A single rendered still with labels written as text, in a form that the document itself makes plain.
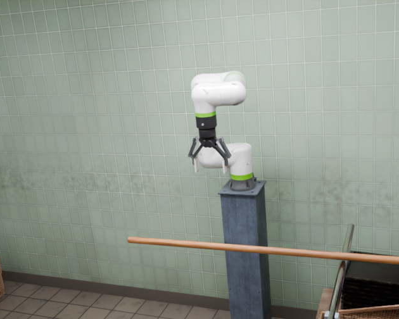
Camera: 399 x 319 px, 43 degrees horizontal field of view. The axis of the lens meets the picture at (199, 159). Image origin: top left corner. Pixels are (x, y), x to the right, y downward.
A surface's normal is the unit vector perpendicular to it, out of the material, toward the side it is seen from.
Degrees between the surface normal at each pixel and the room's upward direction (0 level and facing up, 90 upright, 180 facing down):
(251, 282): 90
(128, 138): 90
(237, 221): 90
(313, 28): 90
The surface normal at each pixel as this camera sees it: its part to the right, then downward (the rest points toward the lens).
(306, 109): -0.35, 0.30
